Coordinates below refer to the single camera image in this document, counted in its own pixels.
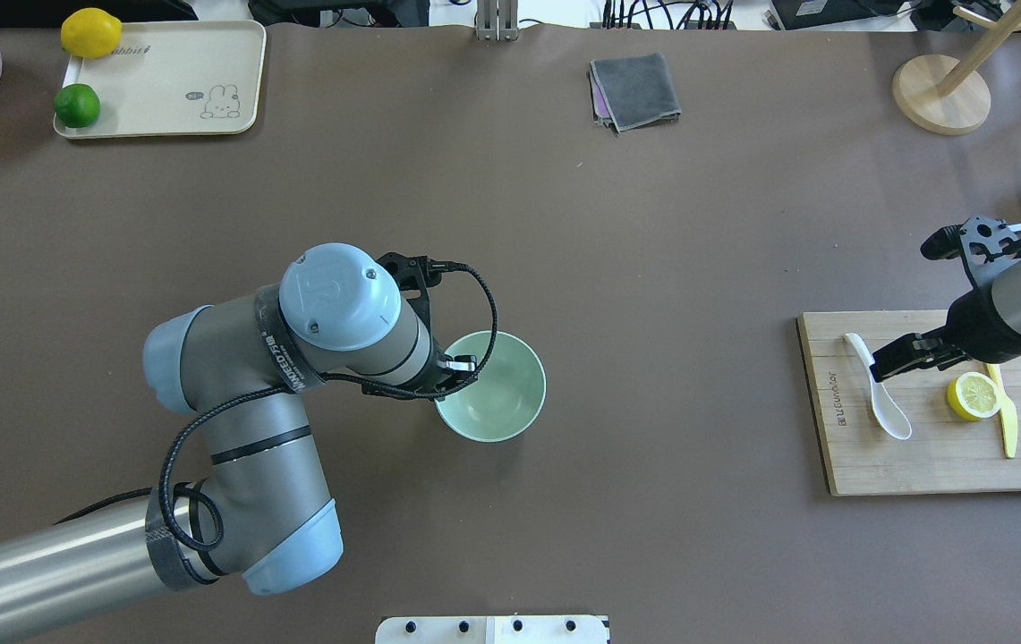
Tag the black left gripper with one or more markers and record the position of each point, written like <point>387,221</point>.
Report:
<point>435,375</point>

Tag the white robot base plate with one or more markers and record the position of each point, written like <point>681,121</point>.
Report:
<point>510,628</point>

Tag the white ceramic spoon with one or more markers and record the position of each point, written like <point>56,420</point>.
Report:
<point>890,418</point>

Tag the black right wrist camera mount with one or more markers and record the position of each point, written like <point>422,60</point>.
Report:
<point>987,247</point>

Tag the light green ceramic bowl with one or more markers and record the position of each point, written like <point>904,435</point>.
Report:
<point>506,399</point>

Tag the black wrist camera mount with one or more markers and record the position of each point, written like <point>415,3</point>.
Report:
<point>417,274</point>
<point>987,247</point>

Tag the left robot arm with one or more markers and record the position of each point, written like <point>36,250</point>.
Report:
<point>241,489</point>

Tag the wooden mug tree stand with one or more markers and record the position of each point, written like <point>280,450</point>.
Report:
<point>948,96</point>

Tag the beige rabbit tray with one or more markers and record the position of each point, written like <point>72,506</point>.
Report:
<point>173,79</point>

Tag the folded grey cloth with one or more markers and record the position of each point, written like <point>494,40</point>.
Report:
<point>633,92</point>

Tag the halved lemon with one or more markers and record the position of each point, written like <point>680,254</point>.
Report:
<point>973,396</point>

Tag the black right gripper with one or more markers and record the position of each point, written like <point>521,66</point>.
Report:
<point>968,323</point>

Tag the yellow plastic knife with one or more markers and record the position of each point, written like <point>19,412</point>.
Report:
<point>1010,428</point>

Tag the aluminium frame post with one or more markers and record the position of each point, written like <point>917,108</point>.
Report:
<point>497,20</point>

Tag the bamboo cutting board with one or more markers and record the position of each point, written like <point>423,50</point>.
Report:
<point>944,454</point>

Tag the green lime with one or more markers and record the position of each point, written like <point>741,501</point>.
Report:
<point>77,106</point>

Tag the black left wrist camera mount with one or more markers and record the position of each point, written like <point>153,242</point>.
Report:
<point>417,274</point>

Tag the whole yellow lemon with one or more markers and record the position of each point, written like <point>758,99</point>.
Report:
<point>91,33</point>

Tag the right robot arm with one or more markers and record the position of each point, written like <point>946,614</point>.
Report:
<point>1005,295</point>

